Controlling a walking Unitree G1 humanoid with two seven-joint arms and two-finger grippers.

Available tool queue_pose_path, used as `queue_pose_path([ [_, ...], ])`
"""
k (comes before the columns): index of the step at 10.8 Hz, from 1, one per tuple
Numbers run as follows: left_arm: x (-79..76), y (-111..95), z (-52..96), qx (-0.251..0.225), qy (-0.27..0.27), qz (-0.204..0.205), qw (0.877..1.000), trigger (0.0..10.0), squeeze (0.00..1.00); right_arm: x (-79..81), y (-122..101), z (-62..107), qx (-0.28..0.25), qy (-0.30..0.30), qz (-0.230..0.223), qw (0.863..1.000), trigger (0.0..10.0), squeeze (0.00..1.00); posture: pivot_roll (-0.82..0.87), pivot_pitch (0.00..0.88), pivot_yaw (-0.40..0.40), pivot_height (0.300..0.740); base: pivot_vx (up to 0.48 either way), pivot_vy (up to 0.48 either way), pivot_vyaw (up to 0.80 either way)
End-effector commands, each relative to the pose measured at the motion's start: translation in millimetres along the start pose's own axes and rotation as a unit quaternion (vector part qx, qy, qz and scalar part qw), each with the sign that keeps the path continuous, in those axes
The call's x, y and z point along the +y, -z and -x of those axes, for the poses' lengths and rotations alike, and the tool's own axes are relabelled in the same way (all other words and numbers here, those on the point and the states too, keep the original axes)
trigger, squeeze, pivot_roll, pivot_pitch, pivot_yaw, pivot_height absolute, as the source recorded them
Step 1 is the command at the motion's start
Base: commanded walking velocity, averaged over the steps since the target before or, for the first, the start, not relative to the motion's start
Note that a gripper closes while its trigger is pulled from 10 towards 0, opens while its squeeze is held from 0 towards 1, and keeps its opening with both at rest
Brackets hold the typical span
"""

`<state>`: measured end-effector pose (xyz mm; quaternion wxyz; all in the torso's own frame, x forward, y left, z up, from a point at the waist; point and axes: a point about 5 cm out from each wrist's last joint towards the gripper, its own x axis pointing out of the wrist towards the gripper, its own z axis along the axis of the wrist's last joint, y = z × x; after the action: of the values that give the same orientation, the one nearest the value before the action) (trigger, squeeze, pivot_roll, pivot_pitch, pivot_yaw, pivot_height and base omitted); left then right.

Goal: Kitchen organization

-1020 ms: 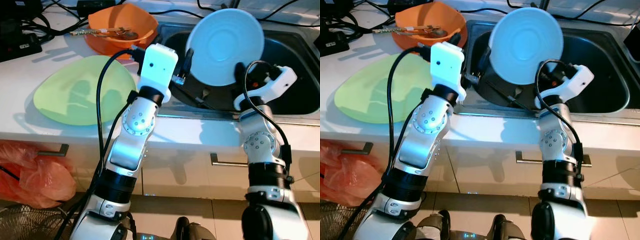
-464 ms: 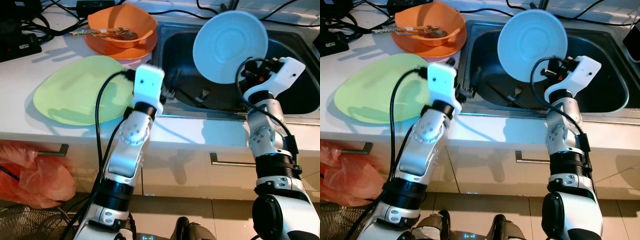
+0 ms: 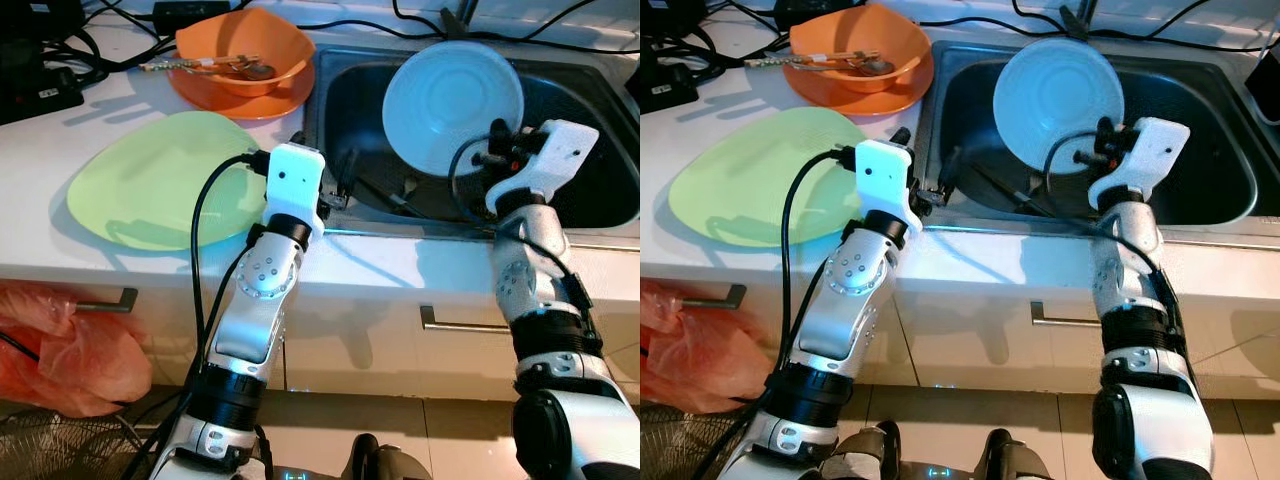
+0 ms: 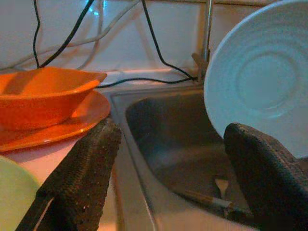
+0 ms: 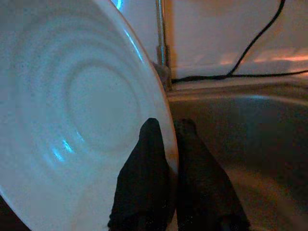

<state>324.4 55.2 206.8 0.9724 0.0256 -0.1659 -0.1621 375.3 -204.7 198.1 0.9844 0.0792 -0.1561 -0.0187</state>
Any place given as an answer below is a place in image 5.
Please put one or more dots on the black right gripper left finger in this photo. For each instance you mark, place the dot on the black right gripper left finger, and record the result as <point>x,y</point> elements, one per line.
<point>142,183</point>

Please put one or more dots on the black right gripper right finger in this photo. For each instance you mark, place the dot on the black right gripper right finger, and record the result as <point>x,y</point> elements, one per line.
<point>204,192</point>

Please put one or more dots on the white ceramic bowl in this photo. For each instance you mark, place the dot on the white ceramic bowl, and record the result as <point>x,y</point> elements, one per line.
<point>72,96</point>

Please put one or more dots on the stainless steel sink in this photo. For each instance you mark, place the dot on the stainless steel sink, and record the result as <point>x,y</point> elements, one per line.
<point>264,144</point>

